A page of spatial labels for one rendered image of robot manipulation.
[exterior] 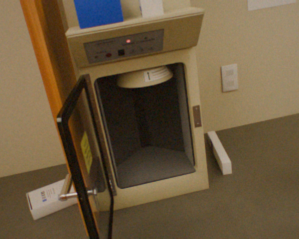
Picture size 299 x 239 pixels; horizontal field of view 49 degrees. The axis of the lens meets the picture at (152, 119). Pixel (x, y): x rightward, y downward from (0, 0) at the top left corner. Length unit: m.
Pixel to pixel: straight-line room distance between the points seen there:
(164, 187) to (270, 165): 0.39
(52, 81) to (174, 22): 0.32
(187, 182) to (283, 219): 0.30
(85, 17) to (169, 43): 0.22
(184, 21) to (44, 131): 0.84
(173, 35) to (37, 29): 0.32
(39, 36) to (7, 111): 0.67
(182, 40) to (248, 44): 0.64
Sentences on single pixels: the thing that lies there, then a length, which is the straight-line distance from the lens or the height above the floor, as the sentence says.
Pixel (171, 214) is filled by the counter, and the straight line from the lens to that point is 1.02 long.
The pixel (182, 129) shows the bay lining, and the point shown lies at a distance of 1.13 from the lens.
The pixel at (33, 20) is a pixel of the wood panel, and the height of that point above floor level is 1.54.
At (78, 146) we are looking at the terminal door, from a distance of 0.69.
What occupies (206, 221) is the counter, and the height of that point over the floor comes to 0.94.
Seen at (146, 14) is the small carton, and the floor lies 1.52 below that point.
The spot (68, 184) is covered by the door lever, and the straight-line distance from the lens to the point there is 0.75.
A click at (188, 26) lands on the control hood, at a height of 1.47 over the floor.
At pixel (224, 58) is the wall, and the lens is 1.43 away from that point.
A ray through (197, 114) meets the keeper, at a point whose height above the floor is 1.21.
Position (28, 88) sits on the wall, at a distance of 1.37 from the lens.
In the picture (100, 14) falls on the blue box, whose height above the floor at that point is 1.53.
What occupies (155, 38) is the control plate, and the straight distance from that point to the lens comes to 0.82.
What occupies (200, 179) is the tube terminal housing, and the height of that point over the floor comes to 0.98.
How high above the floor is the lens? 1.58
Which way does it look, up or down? 22 degrees down
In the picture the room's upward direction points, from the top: 9 degrees counter-clockwise
